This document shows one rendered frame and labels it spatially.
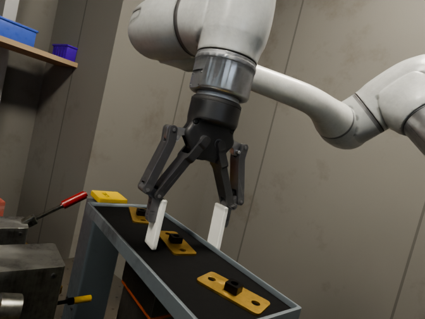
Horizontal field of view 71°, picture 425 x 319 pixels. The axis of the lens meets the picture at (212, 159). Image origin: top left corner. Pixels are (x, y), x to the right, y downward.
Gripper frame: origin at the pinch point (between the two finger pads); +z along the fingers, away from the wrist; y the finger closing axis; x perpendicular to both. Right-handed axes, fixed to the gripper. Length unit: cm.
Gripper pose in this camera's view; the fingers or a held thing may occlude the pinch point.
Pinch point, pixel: (186, 232)
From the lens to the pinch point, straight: 46.3
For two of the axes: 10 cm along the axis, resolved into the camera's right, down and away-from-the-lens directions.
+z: -2.3, 9.7, 0.3
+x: 5.1, 1.5, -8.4
